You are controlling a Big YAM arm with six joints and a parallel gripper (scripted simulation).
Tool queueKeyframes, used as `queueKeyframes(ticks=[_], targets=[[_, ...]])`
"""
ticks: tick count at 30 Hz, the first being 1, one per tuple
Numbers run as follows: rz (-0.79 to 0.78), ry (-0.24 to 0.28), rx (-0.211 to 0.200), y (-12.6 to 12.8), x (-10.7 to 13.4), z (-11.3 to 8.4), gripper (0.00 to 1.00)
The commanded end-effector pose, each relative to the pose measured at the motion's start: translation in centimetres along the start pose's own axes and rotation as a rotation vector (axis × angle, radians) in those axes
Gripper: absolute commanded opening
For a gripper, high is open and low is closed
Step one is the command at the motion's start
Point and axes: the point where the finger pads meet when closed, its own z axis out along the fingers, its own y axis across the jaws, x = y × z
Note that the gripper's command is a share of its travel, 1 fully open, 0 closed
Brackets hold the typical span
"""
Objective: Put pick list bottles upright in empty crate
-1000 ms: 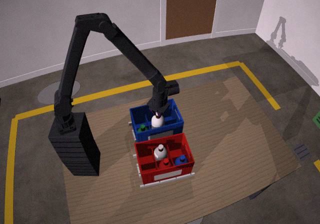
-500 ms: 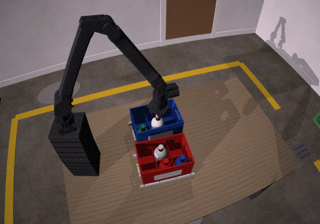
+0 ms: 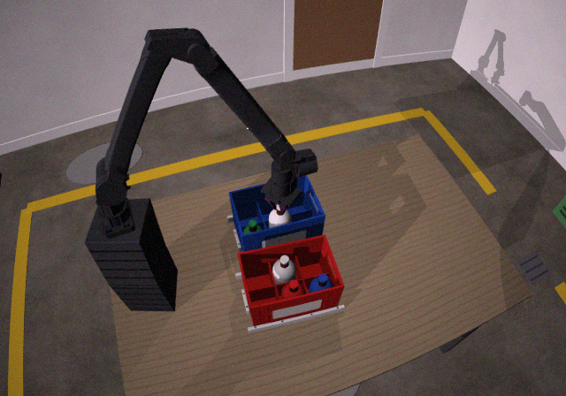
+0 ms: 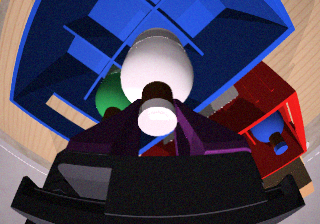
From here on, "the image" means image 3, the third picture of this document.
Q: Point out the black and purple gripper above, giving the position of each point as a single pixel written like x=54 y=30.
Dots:
x=279 y=194

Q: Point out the dark red crate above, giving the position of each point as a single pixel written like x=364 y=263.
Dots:
x=312 y=254

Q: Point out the blue plastic crate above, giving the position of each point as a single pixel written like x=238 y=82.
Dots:
x=306 y=221

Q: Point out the blue bottle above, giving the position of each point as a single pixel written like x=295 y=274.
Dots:
x=320 y=283

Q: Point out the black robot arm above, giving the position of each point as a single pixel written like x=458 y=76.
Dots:
x=163 y=45

